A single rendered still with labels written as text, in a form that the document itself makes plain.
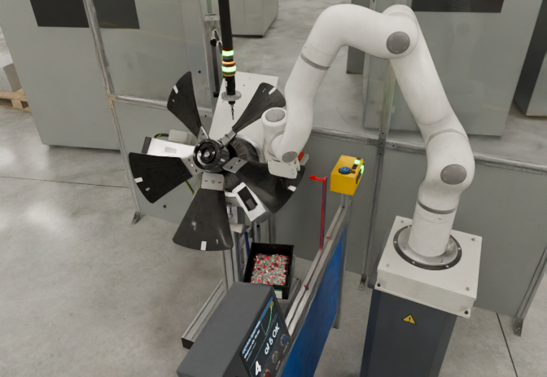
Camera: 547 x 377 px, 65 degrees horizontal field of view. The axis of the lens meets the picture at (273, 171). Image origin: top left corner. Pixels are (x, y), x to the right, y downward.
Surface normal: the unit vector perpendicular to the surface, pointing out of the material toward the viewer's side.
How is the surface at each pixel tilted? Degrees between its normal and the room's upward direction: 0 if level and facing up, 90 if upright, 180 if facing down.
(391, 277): 90
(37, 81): 90
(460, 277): 0
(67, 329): 0
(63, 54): 90
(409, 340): 90
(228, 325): 15
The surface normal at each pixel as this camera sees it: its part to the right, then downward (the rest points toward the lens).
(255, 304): -0.26, -0.86
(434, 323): -0.43, 0.50
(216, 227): 0.37, -0.15
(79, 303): -0.02, -0.84
